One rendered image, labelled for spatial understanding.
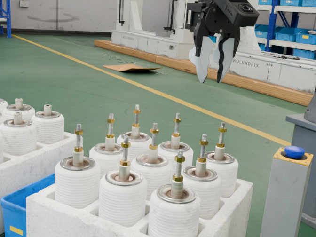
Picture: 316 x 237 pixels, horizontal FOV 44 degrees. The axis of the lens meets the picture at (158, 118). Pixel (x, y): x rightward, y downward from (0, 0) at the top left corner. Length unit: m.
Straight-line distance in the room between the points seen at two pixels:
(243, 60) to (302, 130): 2.28
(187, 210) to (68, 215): 0.24
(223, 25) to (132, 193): 0.37
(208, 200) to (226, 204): 0.08
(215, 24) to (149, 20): 7.48
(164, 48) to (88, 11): 3.39
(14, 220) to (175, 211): 0.44
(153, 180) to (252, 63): 2.63
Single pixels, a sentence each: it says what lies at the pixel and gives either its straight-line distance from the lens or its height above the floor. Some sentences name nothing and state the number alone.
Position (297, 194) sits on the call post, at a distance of 0.85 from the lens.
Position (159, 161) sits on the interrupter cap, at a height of 0.25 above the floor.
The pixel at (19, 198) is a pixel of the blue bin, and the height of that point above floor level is 0.10.
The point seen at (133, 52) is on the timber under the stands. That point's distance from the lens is 4.88.
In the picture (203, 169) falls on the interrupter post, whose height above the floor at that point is 0.27.
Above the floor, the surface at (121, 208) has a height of 0.21.
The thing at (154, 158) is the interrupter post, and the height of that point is 0.26.
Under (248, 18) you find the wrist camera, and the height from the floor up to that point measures 0.58.
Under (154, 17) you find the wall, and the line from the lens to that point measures 8.29.
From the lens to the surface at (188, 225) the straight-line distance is 0.74.
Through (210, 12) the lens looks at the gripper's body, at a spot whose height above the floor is 0.59.
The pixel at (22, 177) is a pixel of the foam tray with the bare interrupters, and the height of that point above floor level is 0.13.
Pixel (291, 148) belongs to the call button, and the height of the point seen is 0.33.
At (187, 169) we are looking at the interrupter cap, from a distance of 0.86.
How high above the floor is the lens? 0.58
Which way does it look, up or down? 16 degrees down
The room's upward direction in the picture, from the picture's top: 5 degrees clockwise
